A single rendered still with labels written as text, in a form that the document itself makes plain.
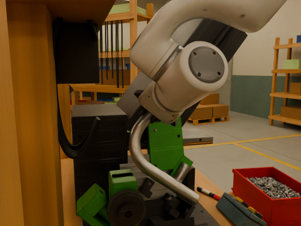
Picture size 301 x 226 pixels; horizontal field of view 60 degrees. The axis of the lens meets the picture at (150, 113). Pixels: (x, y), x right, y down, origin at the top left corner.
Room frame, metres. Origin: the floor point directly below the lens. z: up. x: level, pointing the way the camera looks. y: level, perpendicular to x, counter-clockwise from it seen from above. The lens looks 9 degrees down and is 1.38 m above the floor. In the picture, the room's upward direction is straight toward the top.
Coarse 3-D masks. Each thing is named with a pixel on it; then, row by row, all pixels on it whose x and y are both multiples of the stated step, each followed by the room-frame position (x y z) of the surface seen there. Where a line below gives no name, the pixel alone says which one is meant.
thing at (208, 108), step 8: (208, 96) 7.35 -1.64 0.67; (216, 96) 7.48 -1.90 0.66; (200, 104) 7.34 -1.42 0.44; (208, 104) 7.35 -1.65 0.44; (216, 104) 7.34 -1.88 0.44; (200, 112) 6.71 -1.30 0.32; (208, 112) 6.86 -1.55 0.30; (216, 112) 6.99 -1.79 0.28; (224, 112) 7.13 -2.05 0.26; (192, 120) 6.74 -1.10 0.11; (200, 120) 7.18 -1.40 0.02; (208, 120) 7.29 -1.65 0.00; (224, 120) 7.18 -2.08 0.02
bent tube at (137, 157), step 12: (144, 120) 0.66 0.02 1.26; (132, 132) 0.65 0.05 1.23; (132, 144) 0.63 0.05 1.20; (132, 156) 0.63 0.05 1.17; (144, 168) 0.62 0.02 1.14; (156, 168) 0.63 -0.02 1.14; (156, 180) 0.62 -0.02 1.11; (168, 180) 0.62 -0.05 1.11; (180, 192) 0.62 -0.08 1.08; (192, 192) 0.63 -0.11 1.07
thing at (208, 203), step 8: (200, 176) 1.15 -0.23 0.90; (200, 184) 1.06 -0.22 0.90; (208, 184) 1.06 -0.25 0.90; (200, 192) 0.98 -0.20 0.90; (216, 192) 0.98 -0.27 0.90; (200, 200) 0.92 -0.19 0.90; (208, 200) 0.92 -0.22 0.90; (216, 200) 0.92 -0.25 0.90; (208, 208) 0.86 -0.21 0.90; (216, 208) 0.86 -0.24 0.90; (216, 216) 0.81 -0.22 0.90; (224, 216) 0.81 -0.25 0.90; (224, 224) 0.76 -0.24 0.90; (232, 224) 0.76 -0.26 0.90
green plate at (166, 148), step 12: (180, 120) 0.85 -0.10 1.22; (156, 132) 0.81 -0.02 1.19; (168, 132) 0.83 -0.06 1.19; (180, 132) 0.84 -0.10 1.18; (156, 144) 0.80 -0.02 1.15; (168, 144) 0.81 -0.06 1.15; (180, 144) 0.82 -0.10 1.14; (156, 156) 0.79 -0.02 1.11; (168, 156) 0.80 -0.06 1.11; (180, 156) 0.81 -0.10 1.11; (168, 168) 0.79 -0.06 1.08
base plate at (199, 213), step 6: (144, 156) 1.43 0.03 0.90; (132, 162) 1.33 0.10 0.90; (198, 204) 0.89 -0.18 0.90; (198, 210) 0.85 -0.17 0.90; (204, 210) 0.85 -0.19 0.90; (198, 216) 0.81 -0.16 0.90; (204, 216) 0.81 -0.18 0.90; (210, 216) 0.81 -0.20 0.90; (84, 222) 0.77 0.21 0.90; (198, 222) 0.77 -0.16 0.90; (204, 222) 0.77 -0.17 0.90; (210, 222) 0.77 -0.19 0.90; (216, 222) 0.77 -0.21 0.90
